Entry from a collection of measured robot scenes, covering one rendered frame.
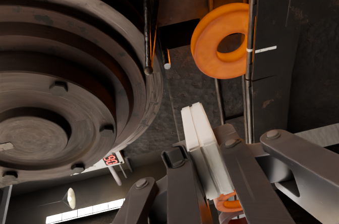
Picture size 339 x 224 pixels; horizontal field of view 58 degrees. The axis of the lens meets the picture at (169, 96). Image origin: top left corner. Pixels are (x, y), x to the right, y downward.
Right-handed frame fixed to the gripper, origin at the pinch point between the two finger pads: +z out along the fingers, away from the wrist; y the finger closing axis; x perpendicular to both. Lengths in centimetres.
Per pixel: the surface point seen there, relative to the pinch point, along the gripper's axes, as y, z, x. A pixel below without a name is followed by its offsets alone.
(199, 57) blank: 3.8, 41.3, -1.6
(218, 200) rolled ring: -6, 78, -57
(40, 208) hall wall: -690, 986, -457
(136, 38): -5.2, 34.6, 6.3
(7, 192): -625, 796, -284
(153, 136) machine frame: -16, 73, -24
